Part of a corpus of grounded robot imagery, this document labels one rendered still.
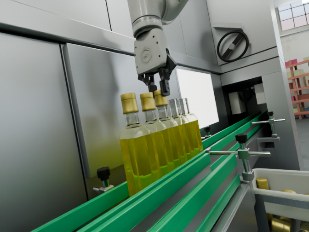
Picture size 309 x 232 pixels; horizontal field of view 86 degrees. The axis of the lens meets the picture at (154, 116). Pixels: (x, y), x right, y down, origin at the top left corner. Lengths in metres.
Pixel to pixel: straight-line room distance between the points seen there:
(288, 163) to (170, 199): 1.12
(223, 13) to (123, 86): 1.14
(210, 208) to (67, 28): 0.53
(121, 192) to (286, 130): 1.16
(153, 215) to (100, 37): 0.48
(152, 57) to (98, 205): 0.36
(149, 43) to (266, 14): 1.07
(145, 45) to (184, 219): 0.40
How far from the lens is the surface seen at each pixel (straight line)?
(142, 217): 0.33
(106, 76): 0.51
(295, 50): 11.61
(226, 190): 0.44
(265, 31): 1.40
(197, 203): 0.31
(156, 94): 0.45
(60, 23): 0.52
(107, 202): 0.39
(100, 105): 0.48
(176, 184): 0.39
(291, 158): 1.40
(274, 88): 1.34
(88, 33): 0.55
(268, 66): 1.35
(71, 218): 0.36
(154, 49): 0.45
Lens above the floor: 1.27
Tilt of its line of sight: level
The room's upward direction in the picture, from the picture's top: 10 degrees counter-clockwise
